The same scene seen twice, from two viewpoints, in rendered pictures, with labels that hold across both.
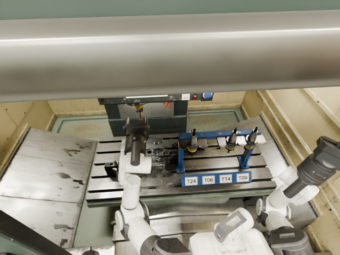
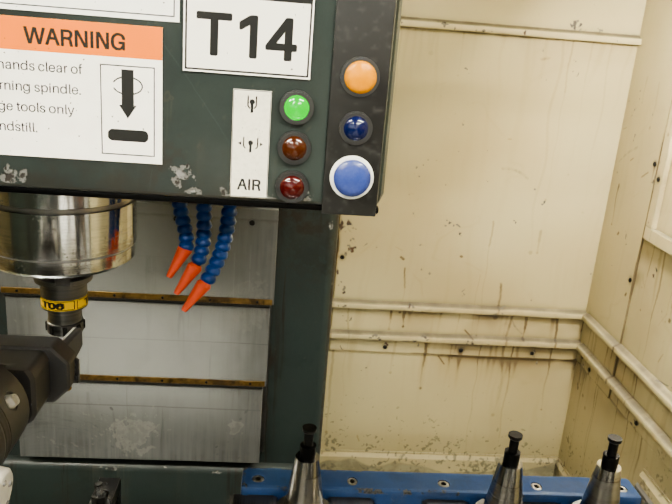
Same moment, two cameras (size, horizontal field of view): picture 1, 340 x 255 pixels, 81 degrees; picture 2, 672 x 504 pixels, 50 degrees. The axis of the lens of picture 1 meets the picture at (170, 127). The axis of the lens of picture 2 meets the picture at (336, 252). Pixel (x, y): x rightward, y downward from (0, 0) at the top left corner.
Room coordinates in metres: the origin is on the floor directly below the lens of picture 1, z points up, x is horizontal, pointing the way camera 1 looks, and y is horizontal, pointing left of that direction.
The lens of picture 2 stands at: (0.03, -0.12, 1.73)
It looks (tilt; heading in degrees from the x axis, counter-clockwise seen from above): 18 degrees down; 359
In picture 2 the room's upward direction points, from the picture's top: 5 degrees clockwise
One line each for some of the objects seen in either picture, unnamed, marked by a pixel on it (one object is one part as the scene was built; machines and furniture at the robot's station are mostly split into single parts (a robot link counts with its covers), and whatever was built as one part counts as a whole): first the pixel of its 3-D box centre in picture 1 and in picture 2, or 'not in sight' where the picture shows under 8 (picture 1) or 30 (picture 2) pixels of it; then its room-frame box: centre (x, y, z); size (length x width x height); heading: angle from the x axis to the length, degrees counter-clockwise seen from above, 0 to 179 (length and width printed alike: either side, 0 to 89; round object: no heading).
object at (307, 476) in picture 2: (193, 138); (305, 483); (0.69, -0.13, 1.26); 0.04 x 0.04 x 0.07
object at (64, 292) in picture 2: not in sight; (64, 291); (0.80, 0.16, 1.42); 0.05 x 0.05 x 0.03
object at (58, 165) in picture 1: (59, 177); not in sight; (0.75, 0.83, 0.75); 0.89 x 0.67 x 0.26; 4
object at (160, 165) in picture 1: (142, 154); not in sight; (0.81, 0.19, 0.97); 0.29 x 0.23 x 0.05; 94
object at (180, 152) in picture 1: (180, 154); not in sight; (0.74, -0.07, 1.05); 0.10 x 0.05 x 0.30; 4
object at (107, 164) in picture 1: (115, 167); not in sight; (0.70, 0.35, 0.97); 0.13 x 0.03 x 0.15; 94
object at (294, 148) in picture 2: not in sight; (294, 148); (0.61, -0.10, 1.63); 0.02 x 0.01 x 0.02; 94
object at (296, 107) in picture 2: not in sight; (296, 107); (0.61, -0.10, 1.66); 0.02 x 0.01 x 0.02; 94
